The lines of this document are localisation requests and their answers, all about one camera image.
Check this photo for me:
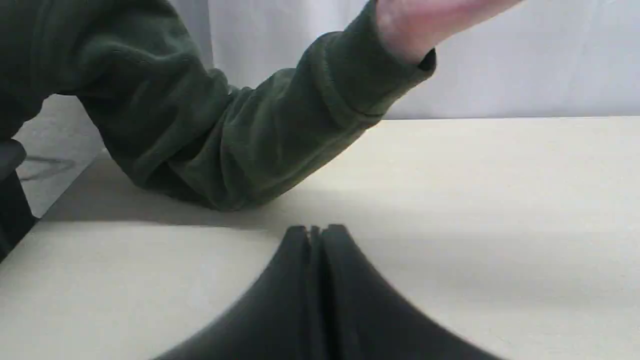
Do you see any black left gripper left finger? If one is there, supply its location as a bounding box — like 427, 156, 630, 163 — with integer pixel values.
160, 226, 321, 360

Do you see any green sleeved forearm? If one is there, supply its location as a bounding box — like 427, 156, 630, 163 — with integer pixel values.
0, 0, 437, 212

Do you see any black chair edge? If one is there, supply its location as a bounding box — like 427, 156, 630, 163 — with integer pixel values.
0, 139, 38, 261

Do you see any white backdrop curtain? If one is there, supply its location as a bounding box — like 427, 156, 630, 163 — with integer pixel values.
15, 0, 640, 216

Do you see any bare human hand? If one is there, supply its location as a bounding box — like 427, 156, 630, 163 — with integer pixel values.
375, 0, 521, 64

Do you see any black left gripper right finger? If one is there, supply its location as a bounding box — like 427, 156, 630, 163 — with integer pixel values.
318, 224, 495, 360

